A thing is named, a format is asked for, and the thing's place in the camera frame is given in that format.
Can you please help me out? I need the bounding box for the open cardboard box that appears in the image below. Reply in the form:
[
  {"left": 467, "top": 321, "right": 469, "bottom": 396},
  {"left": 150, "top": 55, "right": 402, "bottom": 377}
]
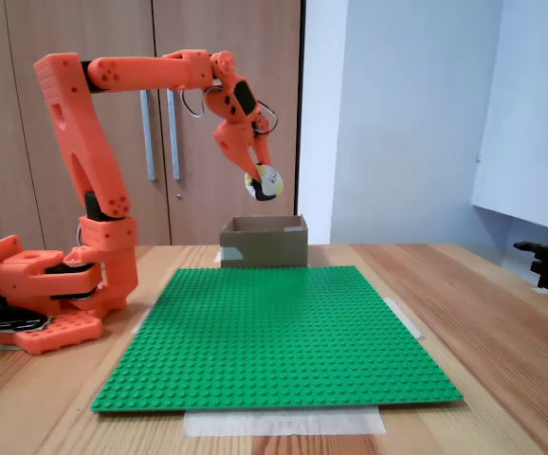
[{"left": 219, "top": 214, "right": 309, "bottom": 269}]

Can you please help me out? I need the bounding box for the wooden cabinet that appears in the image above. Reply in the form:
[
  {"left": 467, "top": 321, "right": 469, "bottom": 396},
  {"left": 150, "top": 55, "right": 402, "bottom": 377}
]
[{"left": 0, "top": 0, "right": 306, "bottom": 247}]

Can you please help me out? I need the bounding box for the masking tape strip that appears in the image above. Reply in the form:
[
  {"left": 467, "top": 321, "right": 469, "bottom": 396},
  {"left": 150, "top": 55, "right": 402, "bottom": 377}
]
[
  {"left": 130, "top": 297, "right": 160, "bottom": 336},
  {"left": 381, "top": 296, "right": 426, "bottom": 340},
  {"left": 182, "top": 406, "right": 387, "bottom": 438}
]

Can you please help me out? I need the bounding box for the black yellow white KNIME ball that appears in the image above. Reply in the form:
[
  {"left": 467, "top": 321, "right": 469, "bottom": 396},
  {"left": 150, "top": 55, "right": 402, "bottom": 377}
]
[{"left": 244, "top": 162, "right": 285, "bottom": 203}]

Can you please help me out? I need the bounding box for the gripper servo cable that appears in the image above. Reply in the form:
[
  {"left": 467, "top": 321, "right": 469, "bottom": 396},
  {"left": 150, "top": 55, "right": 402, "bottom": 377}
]
[{"left": 253, "top": 100, "right": 281, "bottom": 138}]

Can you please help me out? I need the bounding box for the white wall panel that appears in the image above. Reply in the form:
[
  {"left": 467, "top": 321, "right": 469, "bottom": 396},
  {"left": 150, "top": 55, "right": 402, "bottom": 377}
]
[{"left": 470, "top": 0, "right": 548, "bottom": 231}]

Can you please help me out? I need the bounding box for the metal cabinet handle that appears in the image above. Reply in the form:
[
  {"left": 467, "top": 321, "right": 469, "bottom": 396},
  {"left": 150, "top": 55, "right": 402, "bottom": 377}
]
[
  {"left": 166, "top": 88, "right": 182, "bottom": 182},
  {"left": 139, "top": 89, "right": 156, "bottom": 182}
]

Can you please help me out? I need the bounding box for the green studded baseplate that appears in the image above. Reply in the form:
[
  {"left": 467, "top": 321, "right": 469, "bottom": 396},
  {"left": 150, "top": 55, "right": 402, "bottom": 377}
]
[{"left": 89, "top": 264, "right": 465, "bottom": 412}]

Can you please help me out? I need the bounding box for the thin wrist servo cable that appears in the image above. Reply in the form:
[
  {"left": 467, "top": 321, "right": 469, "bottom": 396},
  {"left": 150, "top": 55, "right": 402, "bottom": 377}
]
[{"left": 181, "top": 84, "right": 209, "bottom": 118}]

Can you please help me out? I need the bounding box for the black camera stand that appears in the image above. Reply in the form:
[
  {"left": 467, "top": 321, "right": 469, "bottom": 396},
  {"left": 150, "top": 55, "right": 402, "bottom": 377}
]
[{"left": 513, "top": 139, "right": 548, "bottom": 299}]

